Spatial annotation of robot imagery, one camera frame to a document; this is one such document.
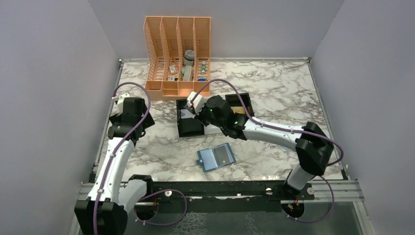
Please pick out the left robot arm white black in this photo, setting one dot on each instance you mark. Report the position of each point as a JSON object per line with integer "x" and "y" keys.
{"x": 106, "y": 207}

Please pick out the right black tray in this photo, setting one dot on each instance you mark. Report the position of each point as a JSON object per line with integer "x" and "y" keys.
{"x": 234, "y": 100}

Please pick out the grey round-headed bottle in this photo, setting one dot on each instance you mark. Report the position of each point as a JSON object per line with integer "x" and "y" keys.
{"x": 189, "y": 59}

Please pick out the orange plastic file organizer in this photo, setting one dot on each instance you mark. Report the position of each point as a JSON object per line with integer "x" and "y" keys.
{"x": 167, "y": 38}

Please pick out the black tray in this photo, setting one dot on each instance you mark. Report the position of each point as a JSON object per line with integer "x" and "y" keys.
{"x": 189, "y": 127}
{"x": 234, "y": 100}

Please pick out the black mounting base rail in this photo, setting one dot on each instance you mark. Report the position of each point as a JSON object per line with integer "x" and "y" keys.
{"x": 273, "y": 189}

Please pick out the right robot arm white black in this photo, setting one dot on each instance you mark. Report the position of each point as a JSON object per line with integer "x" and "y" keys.
{"x": 311, "y": 145}

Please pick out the gold credit card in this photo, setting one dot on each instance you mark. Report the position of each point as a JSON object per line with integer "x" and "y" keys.
{"x": 238, "y": 109}

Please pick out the white middle tray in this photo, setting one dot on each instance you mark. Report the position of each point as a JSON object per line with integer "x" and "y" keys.
{"x": 211, "y": 130}

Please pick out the small orange white box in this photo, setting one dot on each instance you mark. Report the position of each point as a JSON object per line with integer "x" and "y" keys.
{"x": 173, "y": 69}

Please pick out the left black tray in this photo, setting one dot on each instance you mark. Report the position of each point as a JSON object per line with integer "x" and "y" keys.
{"x": 189, "y": 127}

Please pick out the white blue credit card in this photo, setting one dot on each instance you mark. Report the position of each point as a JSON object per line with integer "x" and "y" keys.
{"x": 185, "y": 113}

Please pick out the small green white bottle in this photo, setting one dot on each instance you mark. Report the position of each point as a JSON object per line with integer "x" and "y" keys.
{"x": 203, "y": 67}

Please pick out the blue leather card holder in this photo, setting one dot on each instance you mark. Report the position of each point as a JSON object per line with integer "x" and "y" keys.
{"x": 213, "y": 158}

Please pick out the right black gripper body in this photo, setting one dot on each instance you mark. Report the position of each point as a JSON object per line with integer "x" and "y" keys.
{"x": 205, "y": 117}

